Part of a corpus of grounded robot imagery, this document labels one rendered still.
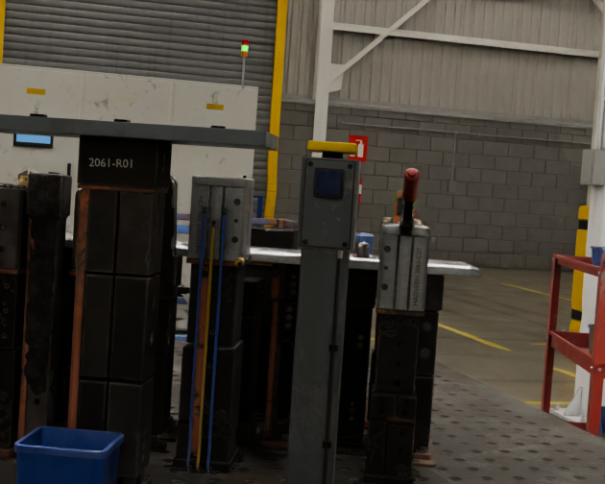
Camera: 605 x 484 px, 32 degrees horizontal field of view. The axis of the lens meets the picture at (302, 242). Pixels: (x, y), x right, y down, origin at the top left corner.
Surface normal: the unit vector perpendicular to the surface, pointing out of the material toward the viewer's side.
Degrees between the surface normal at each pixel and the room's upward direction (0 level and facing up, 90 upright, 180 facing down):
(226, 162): 90
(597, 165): 90
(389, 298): 90
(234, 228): 90
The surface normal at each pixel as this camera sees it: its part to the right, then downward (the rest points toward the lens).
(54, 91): 0.27, 0.07
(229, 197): -0.08, 0.04
